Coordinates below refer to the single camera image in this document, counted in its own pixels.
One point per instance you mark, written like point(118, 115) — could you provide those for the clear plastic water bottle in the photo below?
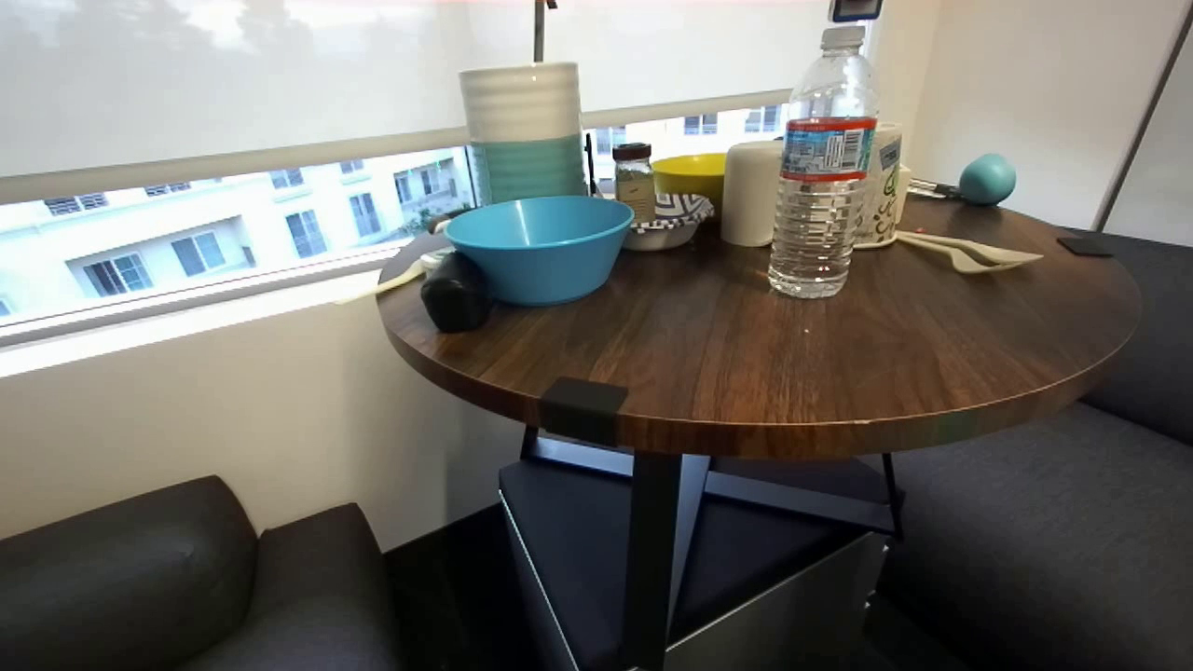
point(813, 209)

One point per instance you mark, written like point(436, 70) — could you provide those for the white patterned label cup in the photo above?
point(890, 187)

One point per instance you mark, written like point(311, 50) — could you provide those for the plain white cylinder cup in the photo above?
point(751, 192)

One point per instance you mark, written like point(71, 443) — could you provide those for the teal ball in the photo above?
point(988, 182)

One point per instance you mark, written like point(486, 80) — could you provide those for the yellow bowl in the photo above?
point(691, 174)

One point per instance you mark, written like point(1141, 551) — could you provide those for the wooden spoon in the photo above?
point(926, 243)

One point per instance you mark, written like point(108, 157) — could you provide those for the small jar with dark lid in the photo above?
point(635, 182)

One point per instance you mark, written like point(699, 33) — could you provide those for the black and white patterned bowl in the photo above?
point(671, 227)

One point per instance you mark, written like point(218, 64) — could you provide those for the wooden fork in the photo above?
point(993, 258)

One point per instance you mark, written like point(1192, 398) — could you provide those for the thin blind pull wand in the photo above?
point(541, 33)

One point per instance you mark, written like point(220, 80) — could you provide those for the white and teal canister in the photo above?
point(525, 115)

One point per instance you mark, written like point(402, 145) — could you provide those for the blue plastic bowl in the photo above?
point(541, 254)

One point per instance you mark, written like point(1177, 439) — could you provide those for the black table edge pad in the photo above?
point(584, 406)

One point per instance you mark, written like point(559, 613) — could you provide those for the grey fabric sofa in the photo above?
point(1056, 535)

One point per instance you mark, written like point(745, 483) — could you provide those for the black metal table base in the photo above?
point(649, 562)

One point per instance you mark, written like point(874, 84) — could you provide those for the white roller blind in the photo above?
point(247, 89)

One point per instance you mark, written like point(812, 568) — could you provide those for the white window sill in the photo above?
point(187, 319)

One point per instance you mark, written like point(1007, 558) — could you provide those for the black leather armchair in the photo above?
point(123, 582)

